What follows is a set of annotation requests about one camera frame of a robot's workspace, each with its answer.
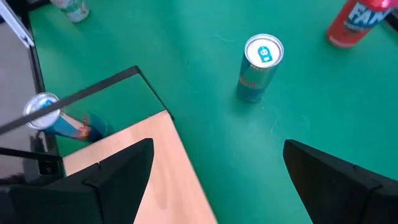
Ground white Celsius Tropical Vibe can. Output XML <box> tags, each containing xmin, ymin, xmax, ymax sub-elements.
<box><xmin>49</xmin><ymin>0</ymin><xmax>91</xmax><ymax>24</ymax></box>

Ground white metal bar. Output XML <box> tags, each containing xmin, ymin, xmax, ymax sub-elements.
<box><xmin>0</xmin><ymin>0</ymin><xmax>35</xmax><ymax>49</ymax></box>

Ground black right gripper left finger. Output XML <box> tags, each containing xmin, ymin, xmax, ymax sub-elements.
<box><xmin>0</xmin><ymin>138</ymin><xmax>155</xmax><ymax>224</ymax></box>

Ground black metal table frame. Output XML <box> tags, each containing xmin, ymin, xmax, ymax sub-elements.
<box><xmin>0</xmin><ymin>0</ymin><xmax>398</xmax><ymax>187</ymax></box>

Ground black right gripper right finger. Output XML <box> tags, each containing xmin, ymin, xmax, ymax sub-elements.
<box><xmin>282</xmin><ymin>139</ymin><xmax>398</xmax><ymax>224</ymax></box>

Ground blue silver Red Bull can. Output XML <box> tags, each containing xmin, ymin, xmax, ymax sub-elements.
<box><xmin>235</xmin><ymin>33</ymin><xmax>285</xmax><ymax>103</ymax></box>
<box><xmin>23</xmin><ymin>91</ymin><xmax>109</xmax><ymax>144</ymax></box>

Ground wooden board tray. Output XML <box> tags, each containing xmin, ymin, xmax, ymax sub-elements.
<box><xmin>0</xmin><ymin>65</ymin><xmax>218</xmax><ymax>224</ymax></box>

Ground red Fanta strawberry can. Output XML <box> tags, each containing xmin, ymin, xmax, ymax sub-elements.
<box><xmin>326</xmin><ymin>0</ymin><xmax>396</xmax><ymax>50</ymax></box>

